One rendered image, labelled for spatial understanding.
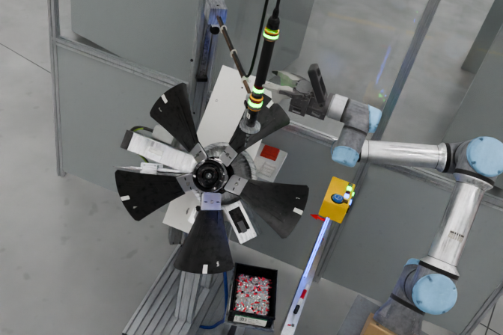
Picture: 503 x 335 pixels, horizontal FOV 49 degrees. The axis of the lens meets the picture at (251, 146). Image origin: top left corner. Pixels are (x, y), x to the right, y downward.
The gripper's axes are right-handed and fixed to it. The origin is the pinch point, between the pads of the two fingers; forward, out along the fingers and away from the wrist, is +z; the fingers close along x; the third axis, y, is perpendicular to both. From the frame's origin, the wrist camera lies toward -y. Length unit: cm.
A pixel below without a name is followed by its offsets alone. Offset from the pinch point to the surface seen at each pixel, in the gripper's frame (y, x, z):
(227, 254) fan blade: 70, -14, -2
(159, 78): 67, 70, 69
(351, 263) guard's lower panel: 141, 70, -54
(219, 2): 8, 52, 38
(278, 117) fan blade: 23.4, 14.1, -3.4
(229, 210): 62, 0, 3
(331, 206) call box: 61, 21, -32
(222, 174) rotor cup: 42.0, -4.1, 7.7
